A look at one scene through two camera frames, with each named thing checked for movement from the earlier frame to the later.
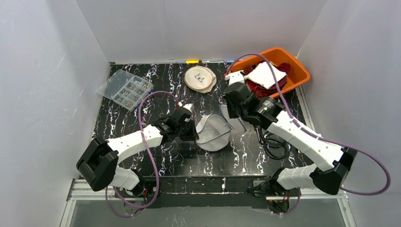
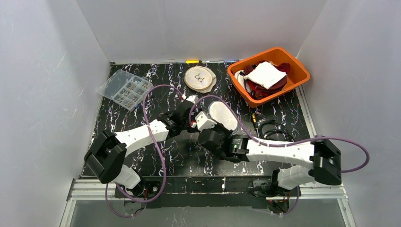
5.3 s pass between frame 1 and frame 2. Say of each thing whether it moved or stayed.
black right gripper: moved
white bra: stayed
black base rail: stayed
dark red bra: stayed
